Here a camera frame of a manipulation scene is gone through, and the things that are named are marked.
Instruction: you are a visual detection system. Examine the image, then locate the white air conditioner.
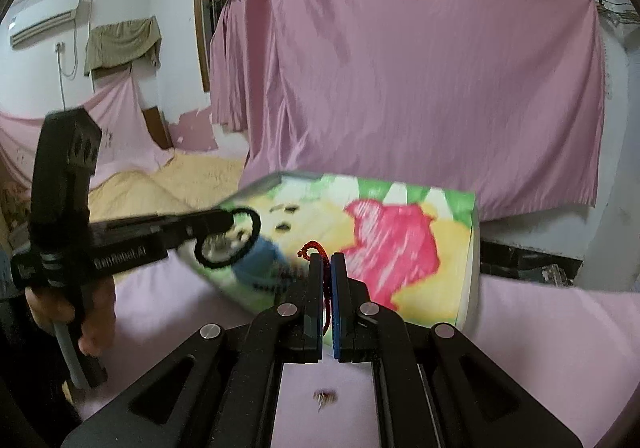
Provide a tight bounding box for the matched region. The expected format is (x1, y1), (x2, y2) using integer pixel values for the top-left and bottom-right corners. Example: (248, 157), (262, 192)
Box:
(9, 0), (81, 49)

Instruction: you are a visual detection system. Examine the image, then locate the tied pink curtain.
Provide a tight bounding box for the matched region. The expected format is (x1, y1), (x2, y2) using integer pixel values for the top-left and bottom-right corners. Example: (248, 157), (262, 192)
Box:
(194, 0), (251, 134)

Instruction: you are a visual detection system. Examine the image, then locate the brown window frame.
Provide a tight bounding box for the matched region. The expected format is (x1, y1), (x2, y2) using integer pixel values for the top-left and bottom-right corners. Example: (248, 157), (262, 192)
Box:
(200, 0), (213, 91)

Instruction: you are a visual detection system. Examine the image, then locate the grey box with colourful lining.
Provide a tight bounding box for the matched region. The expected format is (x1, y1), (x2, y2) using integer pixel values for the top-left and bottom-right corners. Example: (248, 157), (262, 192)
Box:
(177, 171), (481, 346)

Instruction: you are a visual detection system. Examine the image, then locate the red string bracelet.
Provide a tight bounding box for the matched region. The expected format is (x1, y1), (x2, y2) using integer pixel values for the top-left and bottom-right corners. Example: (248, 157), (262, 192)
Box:
(298, 241), (333, 334)

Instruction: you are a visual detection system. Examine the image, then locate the yellow blanket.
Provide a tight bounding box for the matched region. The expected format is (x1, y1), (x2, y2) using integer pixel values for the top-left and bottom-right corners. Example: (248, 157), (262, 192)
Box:
(87, 155), (248, 224)

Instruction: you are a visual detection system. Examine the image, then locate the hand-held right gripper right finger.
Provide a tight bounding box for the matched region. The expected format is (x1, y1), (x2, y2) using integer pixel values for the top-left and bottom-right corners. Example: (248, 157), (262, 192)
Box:
(330, 252), (583, 448)

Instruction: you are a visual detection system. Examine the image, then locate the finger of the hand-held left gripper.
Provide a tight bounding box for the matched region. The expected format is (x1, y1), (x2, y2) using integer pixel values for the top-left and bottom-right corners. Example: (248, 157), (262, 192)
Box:
(150, 209), (235, 231)
(165, 222), (236, 253)

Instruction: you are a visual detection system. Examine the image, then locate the pink tablecloth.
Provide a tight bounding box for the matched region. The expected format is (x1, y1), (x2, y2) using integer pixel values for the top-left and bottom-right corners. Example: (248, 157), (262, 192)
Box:
(75, 255), (640, 448)

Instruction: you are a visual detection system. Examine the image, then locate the person's left hand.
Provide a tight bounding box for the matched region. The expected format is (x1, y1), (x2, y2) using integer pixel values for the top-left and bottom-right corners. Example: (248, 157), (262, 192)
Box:
(25, 273), (117, 358)

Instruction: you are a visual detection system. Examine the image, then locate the pink sheet with embroidery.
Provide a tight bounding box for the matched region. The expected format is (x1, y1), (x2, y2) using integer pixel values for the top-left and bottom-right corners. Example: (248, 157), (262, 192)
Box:
(0, 78), (173, 181)

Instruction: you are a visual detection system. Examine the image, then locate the brown wooden board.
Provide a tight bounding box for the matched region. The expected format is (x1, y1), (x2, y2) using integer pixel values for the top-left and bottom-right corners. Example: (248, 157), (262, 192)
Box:
(142, 108), (174, 150)

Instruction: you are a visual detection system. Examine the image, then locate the dark cluttered ledge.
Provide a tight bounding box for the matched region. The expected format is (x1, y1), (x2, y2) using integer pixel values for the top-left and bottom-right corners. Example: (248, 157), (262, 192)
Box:
(479, 237), (587, 288)

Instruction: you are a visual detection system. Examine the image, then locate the olive hanging cloth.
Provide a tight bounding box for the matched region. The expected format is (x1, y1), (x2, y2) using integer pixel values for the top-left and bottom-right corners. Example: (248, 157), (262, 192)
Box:
(84, 17), (162, 78)

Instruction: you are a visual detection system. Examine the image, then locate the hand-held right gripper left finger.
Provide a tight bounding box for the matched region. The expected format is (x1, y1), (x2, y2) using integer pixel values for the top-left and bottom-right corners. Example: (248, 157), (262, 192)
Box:
(60, 253), (326, 448)

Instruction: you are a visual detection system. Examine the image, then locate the person's left forearm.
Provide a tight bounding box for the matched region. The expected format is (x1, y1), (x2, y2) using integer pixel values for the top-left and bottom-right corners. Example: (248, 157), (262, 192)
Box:
(0, 298), (81, 434)

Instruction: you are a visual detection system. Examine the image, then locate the wire wall rack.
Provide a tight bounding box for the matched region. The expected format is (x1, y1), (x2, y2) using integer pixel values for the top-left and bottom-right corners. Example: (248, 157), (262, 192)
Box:
(592, 0), (640, 25)

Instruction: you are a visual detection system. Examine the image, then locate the blue smartwatch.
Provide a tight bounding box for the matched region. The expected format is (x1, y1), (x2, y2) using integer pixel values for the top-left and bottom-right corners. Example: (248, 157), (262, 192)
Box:
(235, 238), (307, 291)

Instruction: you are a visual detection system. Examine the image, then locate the white wall socket with cable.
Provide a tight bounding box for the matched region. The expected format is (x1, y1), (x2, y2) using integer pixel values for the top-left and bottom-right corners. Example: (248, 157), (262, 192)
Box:
(52, 40), (81, 79)

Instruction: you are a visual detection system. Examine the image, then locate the large pink curtain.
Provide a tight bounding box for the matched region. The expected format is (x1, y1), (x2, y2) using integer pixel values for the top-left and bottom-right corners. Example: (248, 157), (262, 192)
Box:
(240, 0), (606, 224)

